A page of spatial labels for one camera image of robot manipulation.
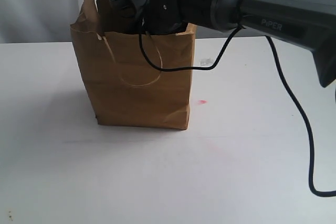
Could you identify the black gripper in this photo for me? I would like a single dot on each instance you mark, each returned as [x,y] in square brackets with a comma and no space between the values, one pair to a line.
[158,17]

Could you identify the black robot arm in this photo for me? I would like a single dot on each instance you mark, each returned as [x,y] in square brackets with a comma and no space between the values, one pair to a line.
[309,24]

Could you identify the brown paper bag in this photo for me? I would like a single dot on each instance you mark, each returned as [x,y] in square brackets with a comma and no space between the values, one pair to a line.
[132,80]

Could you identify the small clear plastic scrap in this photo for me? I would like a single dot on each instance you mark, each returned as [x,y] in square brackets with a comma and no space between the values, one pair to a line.
[206,62]

